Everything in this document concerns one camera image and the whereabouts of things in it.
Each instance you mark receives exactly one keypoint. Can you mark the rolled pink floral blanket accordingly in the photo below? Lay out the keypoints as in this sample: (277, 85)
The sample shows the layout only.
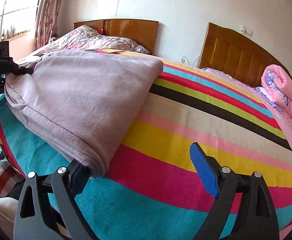
(278, 87)

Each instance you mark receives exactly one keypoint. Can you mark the white left sleeve forearm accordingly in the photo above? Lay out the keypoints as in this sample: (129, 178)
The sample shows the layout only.
(8, 207)

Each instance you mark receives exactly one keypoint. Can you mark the pink floral pillow bedding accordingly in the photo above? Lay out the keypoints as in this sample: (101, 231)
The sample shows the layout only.
(284, 121)

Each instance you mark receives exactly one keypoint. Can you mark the mauve pink pants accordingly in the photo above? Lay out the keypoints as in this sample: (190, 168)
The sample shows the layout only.
(82, 103)

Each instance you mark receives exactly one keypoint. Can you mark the right wooden headboard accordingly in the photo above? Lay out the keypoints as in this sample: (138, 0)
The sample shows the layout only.
(234, 54)

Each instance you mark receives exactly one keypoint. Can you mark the pink floral shiny quilt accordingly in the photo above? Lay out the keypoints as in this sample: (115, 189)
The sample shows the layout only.
(86, 38)

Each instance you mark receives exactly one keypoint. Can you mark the window with frame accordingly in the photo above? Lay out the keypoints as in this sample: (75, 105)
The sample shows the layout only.
(17, 17)

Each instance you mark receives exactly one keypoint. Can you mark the left wooden headboard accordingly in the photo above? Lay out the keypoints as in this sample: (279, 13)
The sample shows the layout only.
(142, 32)

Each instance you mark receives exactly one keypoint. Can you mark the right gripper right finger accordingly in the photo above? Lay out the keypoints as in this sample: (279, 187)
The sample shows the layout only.
(256, 217)

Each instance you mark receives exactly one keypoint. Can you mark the floral pink curtain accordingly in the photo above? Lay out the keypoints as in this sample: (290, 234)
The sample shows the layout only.
(46, 22)

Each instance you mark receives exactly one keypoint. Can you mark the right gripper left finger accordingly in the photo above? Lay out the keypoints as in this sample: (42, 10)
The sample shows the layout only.
(47, 208)

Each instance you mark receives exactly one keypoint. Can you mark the white wall socket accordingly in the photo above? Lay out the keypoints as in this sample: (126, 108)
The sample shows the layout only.
(246, 31)

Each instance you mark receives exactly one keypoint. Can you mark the rainbow striped bed sheet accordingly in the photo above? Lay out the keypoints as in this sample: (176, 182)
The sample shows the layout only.
(151, 189)

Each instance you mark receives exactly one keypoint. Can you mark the wooden headboard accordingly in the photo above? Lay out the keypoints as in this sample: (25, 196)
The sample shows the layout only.
(234, 54)
(142, 32)

